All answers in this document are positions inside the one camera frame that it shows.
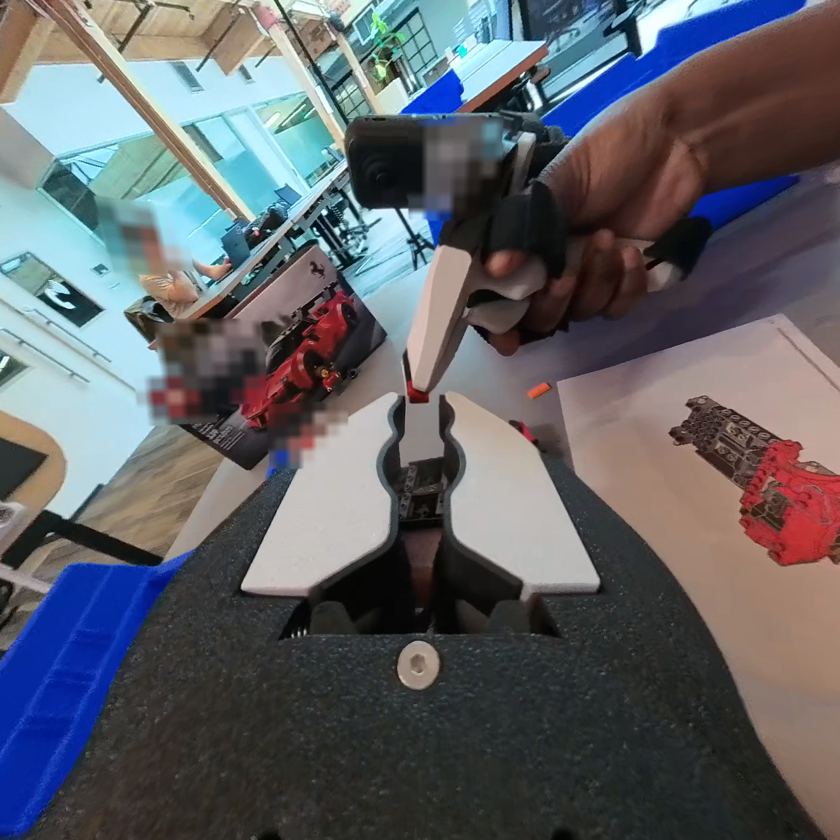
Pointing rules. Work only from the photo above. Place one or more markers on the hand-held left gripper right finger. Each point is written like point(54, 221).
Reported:
point(512, 512)

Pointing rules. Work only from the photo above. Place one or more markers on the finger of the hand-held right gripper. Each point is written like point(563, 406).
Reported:
point(439, 308)

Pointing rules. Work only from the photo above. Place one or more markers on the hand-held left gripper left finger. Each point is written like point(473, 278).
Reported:
point(328, 512)

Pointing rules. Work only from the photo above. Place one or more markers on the small red lego piece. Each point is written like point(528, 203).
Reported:
point(418, 392)

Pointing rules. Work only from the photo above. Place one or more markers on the blue plastic bin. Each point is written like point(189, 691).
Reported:
point(722, 33)
point(52, 689)

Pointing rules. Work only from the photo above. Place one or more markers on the person's right forearm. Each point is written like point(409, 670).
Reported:
point(774, 98)

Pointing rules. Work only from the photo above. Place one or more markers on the orange lego piece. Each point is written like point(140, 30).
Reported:
point(541, 390)

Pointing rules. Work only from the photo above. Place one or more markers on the lego set box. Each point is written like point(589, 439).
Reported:
point(315, 341)

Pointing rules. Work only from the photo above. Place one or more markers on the lego instruction booklet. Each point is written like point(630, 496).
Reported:
point(630, 420)

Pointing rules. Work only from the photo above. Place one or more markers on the person's right hand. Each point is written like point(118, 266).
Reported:
point(623, 170)

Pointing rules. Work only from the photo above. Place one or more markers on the black tripod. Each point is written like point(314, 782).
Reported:
point(413, 236)

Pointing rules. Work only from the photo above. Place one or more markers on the long office desk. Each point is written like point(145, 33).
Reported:
point(295, 203)

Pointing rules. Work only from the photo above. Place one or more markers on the black bag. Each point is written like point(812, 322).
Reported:
point(270, 218)

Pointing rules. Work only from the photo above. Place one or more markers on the green potted plant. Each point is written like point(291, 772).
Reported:
point(384, 39)

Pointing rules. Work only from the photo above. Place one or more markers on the wooden table with white top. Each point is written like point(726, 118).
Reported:
point(505, 62)

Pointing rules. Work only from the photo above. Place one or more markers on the dark laptop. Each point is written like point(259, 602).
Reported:
point(235, 244)

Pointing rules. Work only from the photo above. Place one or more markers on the dark monitor screen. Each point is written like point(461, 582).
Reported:
point(571, 19)

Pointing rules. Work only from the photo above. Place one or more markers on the wooden beam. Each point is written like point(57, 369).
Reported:
point(144, 111)

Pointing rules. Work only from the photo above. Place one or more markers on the wooden arched doorway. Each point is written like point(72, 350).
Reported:
point(56, 453)

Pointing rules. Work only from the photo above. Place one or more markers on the black metal frame bar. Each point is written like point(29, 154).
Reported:
point(79, 541)

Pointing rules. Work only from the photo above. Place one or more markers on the black wall sign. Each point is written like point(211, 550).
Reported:
point(59, 292)

